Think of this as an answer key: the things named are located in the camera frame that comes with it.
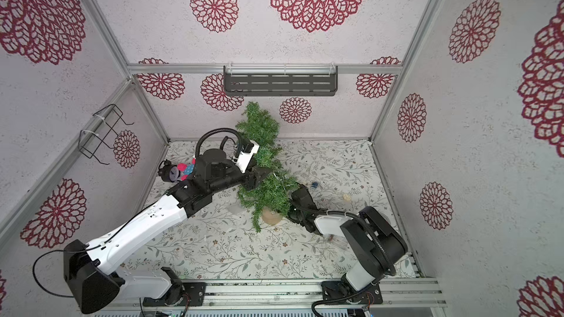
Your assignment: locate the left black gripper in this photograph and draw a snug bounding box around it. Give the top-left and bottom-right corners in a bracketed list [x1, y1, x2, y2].
[210, 157, 272, 196]

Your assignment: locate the green christmas tree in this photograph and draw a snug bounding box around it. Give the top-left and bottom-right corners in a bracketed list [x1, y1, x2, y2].
[236, 102, 282, 171]
[237, 158, 299, 233]

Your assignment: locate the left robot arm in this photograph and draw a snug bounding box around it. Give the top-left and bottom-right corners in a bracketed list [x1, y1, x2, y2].
[61, 128, 272, 314]

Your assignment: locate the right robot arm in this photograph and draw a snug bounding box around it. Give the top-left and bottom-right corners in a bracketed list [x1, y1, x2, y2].
[287, 185, 408, 316]

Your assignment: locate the colourful plush toy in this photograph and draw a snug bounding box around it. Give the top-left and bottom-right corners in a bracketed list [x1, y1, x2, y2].
[177, 158, 195, 181]

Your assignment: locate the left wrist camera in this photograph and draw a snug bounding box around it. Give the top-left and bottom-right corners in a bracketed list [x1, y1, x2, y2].
[236, 140, 260, 173]

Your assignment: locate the grey wall shelf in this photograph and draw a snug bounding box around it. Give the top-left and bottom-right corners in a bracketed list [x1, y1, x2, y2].
[223, 65, 339, 97]

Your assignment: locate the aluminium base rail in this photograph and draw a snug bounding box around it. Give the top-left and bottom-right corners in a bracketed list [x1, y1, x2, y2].
[95, 278, 449, 316]

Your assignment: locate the black wire wall rack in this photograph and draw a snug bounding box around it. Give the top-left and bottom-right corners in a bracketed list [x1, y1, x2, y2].
[77, 104, 134, 166]

